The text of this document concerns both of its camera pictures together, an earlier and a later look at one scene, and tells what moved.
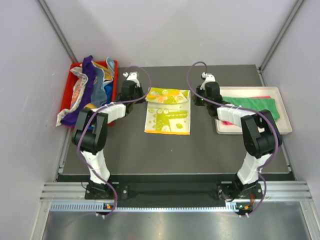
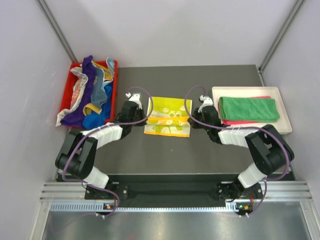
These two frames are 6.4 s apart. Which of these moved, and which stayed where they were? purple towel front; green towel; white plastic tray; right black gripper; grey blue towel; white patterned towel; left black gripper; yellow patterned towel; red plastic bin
Moved: right black gripper; left black gripper; yellow patterned towel
Stayed: red plastic bin; white patterned towel; green towel; grey blue towel; white plastic tray; purple towel front
